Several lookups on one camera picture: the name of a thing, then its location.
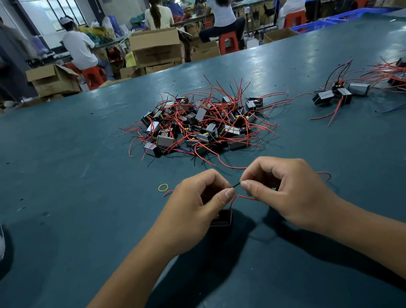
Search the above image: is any red plastic stool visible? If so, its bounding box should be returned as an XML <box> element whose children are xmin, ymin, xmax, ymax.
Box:
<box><xmin>283</xmin><ymin>10</ymin><xmax>309</xmax><ymax>29</ymax></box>
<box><xmin>81</xmin><ymin>65</ymin><xmax>108</xmax><ymax>91</ymax></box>
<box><xmin>354</xmin><ymin>0</ymin><xmax>383</xmax><ymax>9</ymax></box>
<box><xmin>218</xmin><ymin>31</ymin><xmax>241</xmax><ymax>55</ymax></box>

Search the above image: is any open cardboard box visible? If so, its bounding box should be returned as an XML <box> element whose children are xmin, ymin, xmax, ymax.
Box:
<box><xmin>25</xmin><ymin>59</ymin><xmax>84</xmax><ymax>100</ymax></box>

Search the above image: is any blue plastic crate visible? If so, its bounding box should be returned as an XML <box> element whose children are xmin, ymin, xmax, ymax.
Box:
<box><xmin>290</xmin><ymin>18</ymin><xmax>340</xmax><ymax>34</ymax></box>
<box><xmin>325</xmin><ymin>3</ymin><xmax>398</xmax><ymax>25</ymax></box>

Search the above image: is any central pile of wired modules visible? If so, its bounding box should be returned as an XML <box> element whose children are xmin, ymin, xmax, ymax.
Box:
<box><xmin>116</xmin><ymin>65</ymin><xmax>302</xmax><ymax>185</ymax></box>

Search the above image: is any person's right forearm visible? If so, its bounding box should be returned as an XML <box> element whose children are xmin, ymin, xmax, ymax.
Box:
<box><xmin>319</xmin><ymin>200</ymin><xmax>406</xmax><ymax>308</ymax></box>

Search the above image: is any person's left forearm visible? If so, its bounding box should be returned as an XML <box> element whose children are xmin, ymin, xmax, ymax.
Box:
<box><xmin>33</xmin><ymin>234</ymin><xmax>187</xmax><ymax>308</ymax></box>

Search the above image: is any person's right hand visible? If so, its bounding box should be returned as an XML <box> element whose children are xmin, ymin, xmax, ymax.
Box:
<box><xmin>237</xmin><ymin>147</ymin><xmax>346</xmax><ymax>245</ymax></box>

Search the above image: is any large closed cardboard box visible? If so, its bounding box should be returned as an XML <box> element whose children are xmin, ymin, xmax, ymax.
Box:
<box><xmin>129</xmin><ymin>26</ymin><xmax>186</xmax><ymax>69</ymax></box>

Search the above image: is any low cardboard box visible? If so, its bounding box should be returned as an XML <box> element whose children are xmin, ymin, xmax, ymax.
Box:
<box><xmin>189</xmin><ymin>40</ymin><xmax>223</xmax><ymax>62</ymax></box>

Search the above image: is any person's left hand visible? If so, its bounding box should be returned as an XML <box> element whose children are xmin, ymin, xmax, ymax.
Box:
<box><xmin>143</xmin><ymin>166</ymin><xmax>244</xmax><ymax>260</ymax></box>

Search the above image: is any shallow cardboard box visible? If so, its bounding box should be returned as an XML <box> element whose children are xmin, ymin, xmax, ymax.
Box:
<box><xmin>262</xmin><ymin>26</ymin><xmax>301</xmax><ymax>44</ymax></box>

